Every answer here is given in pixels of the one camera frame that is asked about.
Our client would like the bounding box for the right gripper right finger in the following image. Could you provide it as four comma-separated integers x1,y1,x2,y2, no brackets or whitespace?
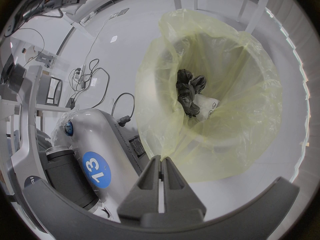
161,156,207,218

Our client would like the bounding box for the black cable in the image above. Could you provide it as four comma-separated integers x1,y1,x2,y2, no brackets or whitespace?
69,58,111,105
111,92,136,125

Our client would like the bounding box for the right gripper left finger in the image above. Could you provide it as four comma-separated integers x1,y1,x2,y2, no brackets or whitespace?
117,155,160,217

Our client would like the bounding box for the yellow plastic bag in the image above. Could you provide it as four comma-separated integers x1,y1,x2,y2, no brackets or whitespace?
135,8,283,183

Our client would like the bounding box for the crumpled black plastic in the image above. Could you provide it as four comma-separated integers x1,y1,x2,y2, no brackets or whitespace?
176,69,207,118

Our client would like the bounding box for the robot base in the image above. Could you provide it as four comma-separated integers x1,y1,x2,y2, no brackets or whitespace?
0,64,150,224

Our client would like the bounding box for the white trash bin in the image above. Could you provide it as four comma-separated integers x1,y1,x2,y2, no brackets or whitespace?
150,31,268,149

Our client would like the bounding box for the white cable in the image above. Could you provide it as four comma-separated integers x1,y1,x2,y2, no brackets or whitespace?
84,13,116,68

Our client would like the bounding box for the white printed wrapper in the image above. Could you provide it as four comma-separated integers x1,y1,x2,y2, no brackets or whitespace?
194,94,222,121

